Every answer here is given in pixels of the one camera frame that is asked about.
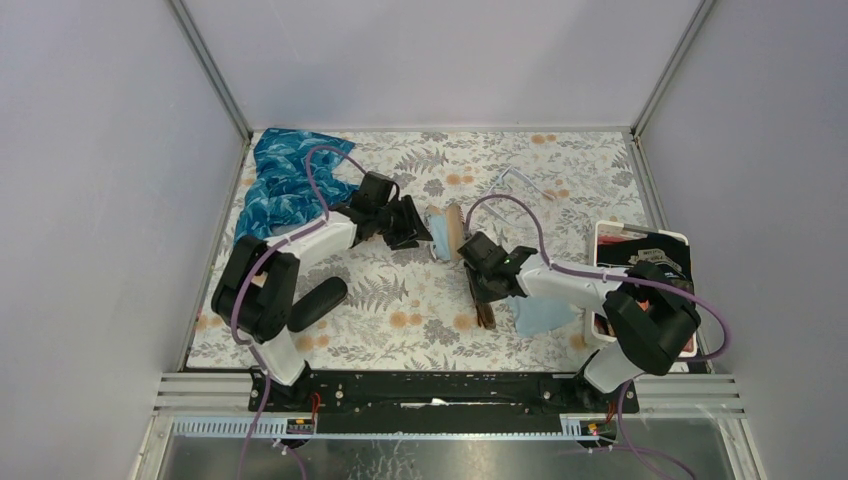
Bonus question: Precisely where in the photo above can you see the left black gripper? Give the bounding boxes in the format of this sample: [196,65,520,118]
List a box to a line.
[372,195,433,252]

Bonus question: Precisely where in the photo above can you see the small light blue cloth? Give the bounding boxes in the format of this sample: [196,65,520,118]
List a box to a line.
[428,214,452,262]

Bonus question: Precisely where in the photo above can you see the brown sunglasses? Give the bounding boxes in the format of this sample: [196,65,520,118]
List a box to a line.
[464,264,496,331]

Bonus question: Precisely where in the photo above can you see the flag pattern glasses case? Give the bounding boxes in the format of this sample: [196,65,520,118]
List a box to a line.
[424,203,465,263]

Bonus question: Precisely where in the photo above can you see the black glasses case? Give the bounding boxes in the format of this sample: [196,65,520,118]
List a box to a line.
[287,277,348,333]

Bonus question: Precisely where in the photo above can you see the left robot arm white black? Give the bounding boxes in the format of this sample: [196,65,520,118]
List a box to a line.
[210,172,433,411]

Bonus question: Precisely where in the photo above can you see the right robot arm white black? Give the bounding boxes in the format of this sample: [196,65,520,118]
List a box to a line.
[458,232,701,412]

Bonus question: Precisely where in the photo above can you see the large light blue cloth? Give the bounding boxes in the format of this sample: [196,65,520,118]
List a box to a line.
[505,297,576,338]

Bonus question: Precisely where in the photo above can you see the white storage bin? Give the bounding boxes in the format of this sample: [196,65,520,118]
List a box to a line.
[584,220,700,359]

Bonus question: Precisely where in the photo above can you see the blue patterned fabric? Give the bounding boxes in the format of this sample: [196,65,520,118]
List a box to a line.
[234,128,357,241]

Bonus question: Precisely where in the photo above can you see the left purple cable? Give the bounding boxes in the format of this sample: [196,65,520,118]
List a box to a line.
[228,145,369,480]

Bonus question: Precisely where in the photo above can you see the purple cable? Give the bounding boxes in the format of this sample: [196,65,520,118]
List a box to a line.
[228,145,369,480]
[463,193,733,480]

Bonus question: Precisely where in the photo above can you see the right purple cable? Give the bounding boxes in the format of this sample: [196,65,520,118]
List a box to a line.
[463,193,733,480]

